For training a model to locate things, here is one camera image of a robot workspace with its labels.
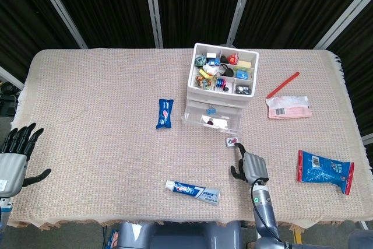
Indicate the blue red stacked discs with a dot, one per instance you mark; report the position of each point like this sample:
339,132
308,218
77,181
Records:
221,82

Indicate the blue packet under table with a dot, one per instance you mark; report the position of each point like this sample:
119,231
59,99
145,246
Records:
112,238

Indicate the small blue white packet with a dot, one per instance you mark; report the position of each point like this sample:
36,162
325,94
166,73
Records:
213,61

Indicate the pale yellow block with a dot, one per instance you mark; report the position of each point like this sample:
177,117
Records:
244,63

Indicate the white drawer organizer box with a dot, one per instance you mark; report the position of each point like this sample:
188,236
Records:
218,92

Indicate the colourful wrapped candies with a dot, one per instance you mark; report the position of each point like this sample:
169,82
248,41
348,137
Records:
204,82

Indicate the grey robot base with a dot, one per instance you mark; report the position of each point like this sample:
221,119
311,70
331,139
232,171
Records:
175,237

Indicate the small black red item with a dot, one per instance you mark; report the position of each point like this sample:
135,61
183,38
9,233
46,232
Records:
209,121

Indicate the blue white toothpaste tube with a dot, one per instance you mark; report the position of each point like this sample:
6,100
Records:
193,191

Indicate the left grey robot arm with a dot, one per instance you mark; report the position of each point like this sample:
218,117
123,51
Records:
3,205

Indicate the white crumpled wrapper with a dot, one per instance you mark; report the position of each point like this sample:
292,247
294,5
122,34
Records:
210,68

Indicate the bright blue small packet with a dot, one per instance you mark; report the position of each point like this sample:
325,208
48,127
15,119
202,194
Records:
242,74

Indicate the yellow floor item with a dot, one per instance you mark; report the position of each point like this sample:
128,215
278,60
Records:
296,238

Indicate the blue red snack bag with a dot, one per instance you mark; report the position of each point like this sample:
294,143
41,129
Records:
323,170

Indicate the green candy packet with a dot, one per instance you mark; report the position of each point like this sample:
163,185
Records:
200,60

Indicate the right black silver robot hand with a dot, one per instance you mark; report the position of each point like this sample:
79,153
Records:
256,168

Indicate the black round looped item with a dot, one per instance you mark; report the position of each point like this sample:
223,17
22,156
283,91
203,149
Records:
228,72

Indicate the blue binder clip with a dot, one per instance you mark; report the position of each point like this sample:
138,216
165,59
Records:
211,111

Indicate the beige woven tablecloth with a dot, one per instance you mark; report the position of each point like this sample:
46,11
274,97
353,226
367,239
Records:
102,144

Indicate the grey metal frame bar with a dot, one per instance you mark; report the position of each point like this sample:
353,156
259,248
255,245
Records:
10,77
153,8
344,14
58,8
240,7
367,138

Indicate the pink white flat package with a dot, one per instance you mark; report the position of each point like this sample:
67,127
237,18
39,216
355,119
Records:
288,109

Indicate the green yellow small packet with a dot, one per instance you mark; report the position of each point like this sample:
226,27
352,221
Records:
242,69

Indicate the blue Pepsi snack packet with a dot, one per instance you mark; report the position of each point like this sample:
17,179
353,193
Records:
165,113

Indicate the clear plastic drawer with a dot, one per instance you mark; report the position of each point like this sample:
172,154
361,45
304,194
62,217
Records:
230,120

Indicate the small white square packet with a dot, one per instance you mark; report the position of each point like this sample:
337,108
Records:
231,142

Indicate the white card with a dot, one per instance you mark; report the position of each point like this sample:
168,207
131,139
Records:
221,122

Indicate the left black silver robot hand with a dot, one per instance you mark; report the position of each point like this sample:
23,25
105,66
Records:
10,170

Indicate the black equipment clutter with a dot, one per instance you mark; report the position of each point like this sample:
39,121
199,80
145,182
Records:
7,100

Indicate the red flat stick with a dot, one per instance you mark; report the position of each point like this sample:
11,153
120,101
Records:
282,84

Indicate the yellow plastic item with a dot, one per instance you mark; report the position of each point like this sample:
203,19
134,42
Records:
205,74

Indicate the red candy packet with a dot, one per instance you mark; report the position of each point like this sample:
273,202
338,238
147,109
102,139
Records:
232,59

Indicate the black binder clips pile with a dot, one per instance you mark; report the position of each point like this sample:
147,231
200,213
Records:
243,89

